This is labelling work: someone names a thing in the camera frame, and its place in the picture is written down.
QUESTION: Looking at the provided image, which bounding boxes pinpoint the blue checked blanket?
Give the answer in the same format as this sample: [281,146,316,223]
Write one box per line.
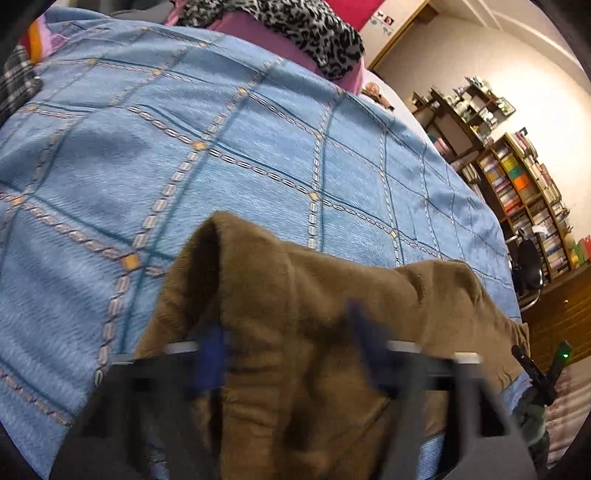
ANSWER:
[0,7,532,480]

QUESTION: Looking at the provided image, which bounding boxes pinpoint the orange and purple cloth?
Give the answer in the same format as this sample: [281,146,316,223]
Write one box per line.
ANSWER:
[18,13,65,62]

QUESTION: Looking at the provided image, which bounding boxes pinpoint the person's right hand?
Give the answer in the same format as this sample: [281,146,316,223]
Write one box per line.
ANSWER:
[515,392,551,459]

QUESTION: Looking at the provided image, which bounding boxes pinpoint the leopard print cloth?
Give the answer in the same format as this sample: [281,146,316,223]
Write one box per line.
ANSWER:
[178,0,365,81]

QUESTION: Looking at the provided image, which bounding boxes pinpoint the wooden door frame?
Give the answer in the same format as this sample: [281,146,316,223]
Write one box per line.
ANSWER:
[367,0,438,72]

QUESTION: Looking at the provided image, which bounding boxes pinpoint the red headboard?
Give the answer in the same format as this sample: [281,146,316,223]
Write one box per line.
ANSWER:
[323,0,386,31]

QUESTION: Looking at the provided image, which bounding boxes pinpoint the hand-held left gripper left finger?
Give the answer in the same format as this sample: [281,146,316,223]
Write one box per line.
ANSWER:
[48,325,232,480]

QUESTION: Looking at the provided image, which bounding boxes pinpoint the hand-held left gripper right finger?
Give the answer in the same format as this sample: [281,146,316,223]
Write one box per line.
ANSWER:
[346,300,539,480]

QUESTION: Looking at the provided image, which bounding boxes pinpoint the black office chair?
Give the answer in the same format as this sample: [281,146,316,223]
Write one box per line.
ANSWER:
[505,234,544,310]

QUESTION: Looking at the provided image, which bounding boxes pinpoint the wooden bookshelf with books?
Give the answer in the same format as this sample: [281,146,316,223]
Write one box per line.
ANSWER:
[462,129,578,282]

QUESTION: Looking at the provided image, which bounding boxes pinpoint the wall stickers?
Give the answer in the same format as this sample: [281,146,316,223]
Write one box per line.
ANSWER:
[369,11,396,36]

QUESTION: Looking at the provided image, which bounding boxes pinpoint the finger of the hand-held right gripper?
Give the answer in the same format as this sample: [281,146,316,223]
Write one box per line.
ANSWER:
[512,345,555,406]

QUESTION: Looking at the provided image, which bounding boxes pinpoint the wooden cabinet door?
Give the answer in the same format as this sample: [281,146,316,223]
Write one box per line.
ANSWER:
[522,263,591,374]

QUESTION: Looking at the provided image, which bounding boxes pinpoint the brown fleece pants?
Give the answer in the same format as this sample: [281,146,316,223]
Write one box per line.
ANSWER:
[134,211,529,480]

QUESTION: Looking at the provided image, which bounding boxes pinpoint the dark wooden shelf rack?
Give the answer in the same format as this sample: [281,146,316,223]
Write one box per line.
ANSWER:
[411,76,516,160]

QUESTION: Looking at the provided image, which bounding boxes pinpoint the plaid cloth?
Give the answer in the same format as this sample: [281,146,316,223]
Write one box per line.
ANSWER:
[0,44,42,125]

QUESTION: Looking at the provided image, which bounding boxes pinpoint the pink pillow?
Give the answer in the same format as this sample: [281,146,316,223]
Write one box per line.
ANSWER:
[164,9,368,95]

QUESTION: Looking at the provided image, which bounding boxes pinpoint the small toy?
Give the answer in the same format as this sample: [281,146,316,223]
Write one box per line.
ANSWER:
[361,82,396,112]

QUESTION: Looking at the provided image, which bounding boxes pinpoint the patterned rug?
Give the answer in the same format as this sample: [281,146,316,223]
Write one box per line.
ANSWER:
[542,357,588,464]

